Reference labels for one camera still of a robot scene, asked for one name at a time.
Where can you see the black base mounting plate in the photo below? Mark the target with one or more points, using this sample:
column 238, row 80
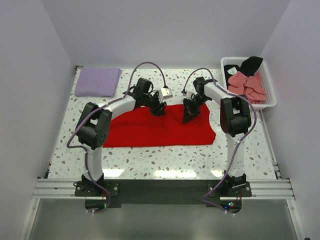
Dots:
column 102, row 203

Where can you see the red t shirt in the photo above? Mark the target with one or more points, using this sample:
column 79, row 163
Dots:
column 139, row 128

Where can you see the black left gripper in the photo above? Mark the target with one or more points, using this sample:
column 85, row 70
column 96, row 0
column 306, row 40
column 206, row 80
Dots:
column 159, row 109

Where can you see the aluminium frame rail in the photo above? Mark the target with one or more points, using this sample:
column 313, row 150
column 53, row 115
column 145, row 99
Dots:
column 279, row 189

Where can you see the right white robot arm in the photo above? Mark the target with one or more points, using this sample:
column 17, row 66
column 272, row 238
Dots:
column 235, row 121

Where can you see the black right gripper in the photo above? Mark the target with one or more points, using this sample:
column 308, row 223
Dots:
column 189, row 113

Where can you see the pink t shirt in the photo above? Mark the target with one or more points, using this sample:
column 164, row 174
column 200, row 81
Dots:
column 250, row 86

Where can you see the black t shirt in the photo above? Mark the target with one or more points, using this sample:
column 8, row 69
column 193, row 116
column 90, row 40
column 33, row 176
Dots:
column 246, row 65

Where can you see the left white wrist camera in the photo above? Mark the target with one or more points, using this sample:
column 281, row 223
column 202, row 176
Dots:
column 165, row 93

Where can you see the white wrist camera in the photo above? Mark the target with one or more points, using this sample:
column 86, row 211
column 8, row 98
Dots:
column 188, row 95
column 165, row 93

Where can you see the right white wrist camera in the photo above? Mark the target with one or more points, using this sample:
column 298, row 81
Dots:
column 188, row 95

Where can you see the folded lilac t shirt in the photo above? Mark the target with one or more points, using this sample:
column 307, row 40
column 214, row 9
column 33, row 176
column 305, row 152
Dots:
column 97, row 82

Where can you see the white plastic laundry basket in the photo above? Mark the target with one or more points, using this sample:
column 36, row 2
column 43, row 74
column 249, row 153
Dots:
column 267, row 85

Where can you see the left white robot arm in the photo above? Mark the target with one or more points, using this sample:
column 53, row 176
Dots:
column 93, row 129

